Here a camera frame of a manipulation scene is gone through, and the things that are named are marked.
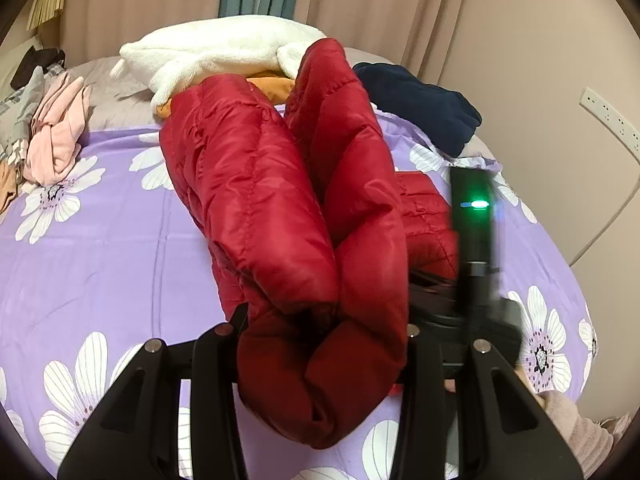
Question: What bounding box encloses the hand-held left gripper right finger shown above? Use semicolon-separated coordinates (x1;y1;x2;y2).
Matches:
390;326;584;480

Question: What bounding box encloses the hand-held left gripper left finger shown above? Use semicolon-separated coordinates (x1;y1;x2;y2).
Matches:
57;304;250;480

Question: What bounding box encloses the red puffer jacket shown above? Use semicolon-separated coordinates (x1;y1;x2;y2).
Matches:
160;37;462;451

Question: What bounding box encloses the navy blue garment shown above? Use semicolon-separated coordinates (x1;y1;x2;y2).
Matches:
352;62;484;159

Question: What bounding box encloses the purple floral bedsheet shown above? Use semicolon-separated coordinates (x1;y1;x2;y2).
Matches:
0;105;601;480

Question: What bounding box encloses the orange garment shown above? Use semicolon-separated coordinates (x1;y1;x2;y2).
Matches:
155;75;297;122

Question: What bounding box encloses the mustard garment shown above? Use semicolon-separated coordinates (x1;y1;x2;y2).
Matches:
0;160;24;217

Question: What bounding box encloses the pink garment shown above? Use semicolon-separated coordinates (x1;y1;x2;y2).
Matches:
22;72;94;187

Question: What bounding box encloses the white fleece garment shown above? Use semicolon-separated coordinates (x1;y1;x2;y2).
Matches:
110;15;329;109

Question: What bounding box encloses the grey patterned garment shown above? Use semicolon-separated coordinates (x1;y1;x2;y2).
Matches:
0;67;47;167

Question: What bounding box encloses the dark brown garment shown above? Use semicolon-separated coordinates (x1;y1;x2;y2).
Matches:
10;47;67;89

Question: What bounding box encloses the white wall socket strip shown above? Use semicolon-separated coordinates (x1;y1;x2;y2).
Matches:
579;87;640;152

